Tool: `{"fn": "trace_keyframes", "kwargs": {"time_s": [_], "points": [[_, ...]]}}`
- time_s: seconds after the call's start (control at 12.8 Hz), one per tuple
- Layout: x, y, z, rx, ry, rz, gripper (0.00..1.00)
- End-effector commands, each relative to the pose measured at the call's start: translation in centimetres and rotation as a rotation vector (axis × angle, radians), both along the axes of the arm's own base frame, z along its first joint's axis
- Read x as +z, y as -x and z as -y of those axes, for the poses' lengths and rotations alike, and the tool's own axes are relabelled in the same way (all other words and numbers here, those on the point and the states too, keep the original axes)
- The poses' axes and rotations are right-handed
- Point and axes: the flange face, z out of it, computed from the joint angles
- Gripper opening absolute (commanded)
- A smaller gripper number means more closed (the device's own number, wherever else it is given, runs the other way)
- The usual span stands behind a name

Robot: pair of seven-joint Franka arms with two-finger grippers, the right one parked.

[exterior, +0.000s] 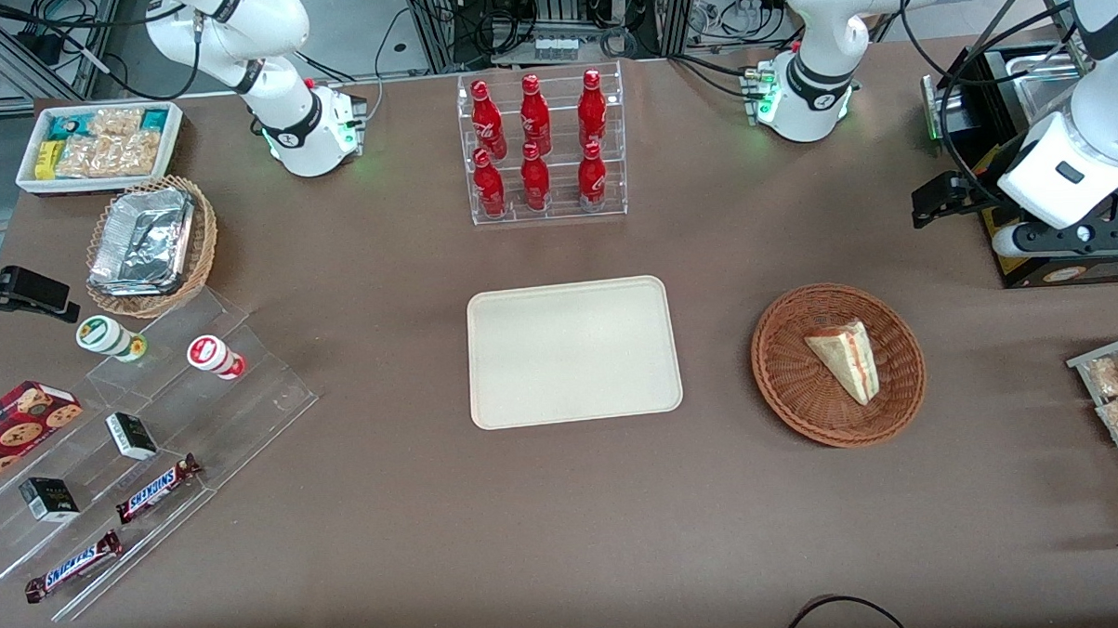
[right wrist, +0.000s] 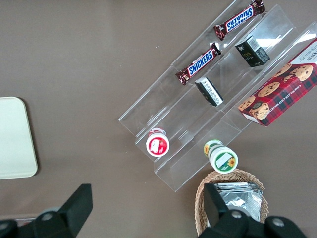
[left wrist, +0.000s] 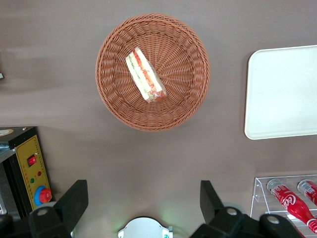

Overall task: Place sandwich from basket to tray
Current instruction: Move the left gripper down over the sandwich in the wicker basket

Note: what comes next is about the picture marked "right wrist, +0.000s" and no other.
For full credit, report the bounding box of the green sunflower yogurt cup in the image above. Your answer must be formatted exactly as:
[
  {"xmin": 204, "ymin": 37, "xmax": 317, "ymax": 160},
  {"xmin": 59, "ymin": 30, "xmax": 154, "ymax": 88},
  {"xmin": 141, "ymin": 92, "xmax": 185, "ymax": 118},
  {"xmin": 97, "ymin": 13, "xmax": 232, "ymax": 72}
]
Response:
[{"xmin": 203, "ymin": 139, "xmax": 239, "ymax": 174}]

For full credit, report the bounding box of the red strawberry yogurt cup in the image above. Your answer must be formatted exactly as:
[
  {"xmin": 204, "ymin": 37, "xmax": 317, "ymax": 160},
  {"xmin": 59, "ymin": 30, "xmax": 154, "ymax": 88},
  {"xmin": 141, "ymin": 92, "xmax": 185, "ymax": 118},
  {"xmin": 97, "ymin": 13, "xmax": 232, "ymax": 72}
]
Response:
[{"xmin": 145, "ymin": 127, "xmax": 170, "ymax": 158}]

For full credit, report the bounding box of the small black carton box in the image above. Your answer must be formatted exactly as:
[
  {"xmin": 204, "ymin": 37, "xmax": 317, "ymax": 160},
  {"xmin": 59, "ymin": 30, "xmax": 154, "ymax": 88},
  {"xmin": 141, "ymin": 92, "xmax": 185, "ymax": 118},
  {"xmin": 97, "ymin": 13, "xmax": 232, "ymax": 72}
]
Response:
[
  {"xmin": 194, "ymin": 77, "xmax": 224, "ymax": 107},
  {"xmin": 234, "ymin": 35, "xmax": 271, "ymax": 68}
]

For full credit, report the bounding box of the clear acrylic stepped shelf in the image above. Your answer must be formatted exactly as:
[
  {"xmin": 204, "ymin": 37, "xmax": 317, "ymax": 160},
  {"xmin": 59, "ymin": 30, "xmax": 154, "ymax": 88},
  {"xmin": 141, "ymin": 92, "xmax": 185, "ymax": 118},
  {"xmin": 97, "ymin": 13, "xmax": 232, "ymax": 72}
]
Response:
[{"xmin": 117, "ymin": 0, "xmax": 317, "ymax": 193}]

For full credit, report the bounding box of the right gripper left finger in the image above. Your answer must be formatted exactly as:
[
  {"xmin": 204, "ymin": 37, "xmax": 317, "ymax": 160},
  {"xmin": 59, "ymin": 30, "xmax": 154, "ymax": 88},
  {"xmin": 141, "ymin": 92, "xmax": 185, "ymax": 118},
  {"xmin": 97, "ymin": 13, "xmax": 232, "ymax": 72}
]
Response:
[{"xmin": 32, "ymin": 183, "xmax": 94, "ymax": 238}]

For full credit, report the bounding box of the light wicker basket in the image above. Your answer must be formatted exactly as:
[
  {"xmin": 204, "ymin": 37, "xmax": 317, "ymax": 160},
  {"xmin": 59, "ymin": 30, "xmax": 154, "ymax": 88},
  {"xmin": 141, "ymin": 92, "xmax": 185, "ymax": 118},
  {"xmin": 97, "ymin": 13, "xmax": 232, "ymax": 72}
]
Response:
[{"xmin": 195, "ymin": 168, "xmax": 268, "ymax": 238}]

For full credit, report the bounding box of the silver foil packet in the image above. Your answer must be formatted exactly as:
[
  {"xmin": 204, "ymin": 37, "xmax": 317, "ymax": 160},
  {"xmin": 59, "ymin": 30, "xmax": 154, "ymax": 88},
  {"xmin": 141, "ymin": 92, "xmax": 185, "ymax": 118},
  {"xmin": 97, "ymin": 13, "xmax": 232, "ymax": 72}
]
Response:
[{"xmin": 214, "ymin": 182, "xmax": 264, "ymax": 223}]

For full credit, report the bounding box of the beige plastic serving tray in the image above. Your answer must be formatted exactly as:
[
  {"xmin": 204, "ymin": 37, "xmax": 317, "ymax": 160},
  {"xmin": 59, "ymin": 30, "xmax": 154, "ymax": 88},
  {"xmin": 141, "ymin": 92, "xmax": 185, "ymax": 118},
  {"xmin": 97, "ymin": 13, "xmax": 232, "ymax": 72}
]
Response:
[{"xmin": 0, "ymin": 96, "xmax": 39, "ymax": 179}]

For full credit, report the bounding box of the red tartan cookie box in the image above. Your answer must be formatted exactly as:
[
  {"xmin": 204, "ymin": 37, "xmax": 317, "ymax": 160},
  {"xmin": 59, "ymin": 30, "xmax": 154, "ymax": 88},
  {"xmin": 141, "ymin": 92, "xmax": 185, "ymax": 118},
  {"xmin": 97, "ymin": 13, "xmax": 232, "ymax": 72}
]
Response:
[{"xmin": 237, "ymin": 37, "xmax": 317, "ymax": 127}]

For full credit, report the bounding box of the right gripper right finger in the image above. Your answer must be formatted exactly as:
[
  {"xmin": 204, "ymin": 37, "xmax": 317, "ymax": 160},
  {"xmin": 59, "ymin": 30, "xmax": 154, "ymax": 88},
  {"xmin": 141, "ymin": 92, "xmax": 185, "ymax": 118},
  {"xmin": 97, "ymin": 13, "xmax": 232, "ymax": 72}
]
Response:
[{"xmin": 200, "ymin": 182, "xmax": 250, "ymax": 238}]

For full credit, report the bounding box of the Snickers chocolate bar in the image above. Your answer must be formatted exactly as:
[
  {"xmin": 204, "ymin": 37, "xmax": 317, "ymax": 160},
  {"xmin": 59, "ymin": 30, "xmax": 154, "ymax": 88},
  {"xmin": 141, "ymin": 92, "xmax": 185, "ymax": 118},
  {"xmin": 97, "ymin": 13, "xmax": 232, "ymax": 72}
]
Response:
[
  {"xmin": 213, "ymin": 0, "xmax": 266, "ymax": 42},
  {"xmin": 175, "ymin": 42, "xmax": 222, "ymax": 86}
]

